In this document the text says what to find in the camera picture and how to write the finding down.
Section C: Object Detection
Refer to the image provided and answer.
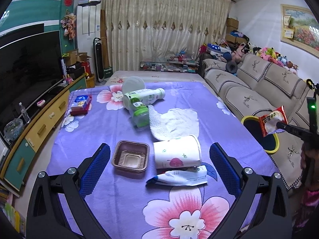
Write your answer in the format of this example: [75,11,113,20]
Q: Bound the floral beige mattress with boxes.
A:
[106,71,205,86]

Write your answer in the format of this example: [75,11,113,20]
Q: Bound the black tower fan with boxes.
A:
[93,37,104,84]

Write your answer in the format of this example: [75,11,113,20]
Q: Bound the crushed green plastic bottle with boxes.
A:
[129,98,149,128]

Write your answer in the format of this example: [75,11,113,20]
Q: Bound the glass ashtray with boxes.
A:
[4,118,24,141]

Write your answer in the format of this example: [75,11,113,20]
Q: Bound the small white wrapper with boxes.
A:
[146,166,208,187]

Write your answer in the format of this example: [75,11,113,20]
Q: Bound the yellow green tv cabinet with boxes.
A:
[1,74,87,197]

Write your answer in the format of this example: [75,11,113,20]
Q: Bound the white paper towel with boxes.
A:
[148,105,200,141]

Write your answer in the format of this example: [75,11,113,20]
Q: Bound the red blue tissue box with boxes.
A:
[70,95,92,116]

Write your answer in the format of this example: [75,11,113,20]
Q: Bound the framed flower painting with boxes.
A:
[281,4,318,57]

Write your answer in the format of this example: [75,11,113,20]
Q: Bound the white green yogurt bottle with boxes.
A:
[122,88,165,110]

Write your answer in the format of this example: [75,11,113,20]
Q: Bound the white paper cup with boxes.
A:
[154,135,202,169]

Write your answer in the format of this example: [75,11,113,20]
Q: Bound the clear water bottle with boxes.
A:
[19,102,31,123]

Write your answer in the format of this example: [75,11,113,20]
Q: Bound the beige curtain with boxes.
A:
[101,0,232,71]

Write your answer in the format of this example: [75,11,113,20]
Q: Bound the purple floral tablecloth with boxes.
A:
[47,82,277,238]

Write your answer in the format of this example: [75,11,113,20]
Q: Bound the yellow black trash bin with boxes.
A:
[241,116,280,155]

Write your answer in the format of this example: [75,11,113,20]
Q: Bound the red snack wrapper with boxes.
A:
[258,106,288,137]

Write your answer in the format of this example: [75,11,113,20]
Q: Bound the beige sofa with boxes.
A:
[200,53,314,190]

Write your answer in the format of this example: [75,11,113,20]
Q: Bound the black television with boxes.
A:
[1,31,63,132]

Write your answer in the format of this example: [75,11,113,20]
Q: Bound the brown plastic tray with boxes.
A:
[112,140,150,173]

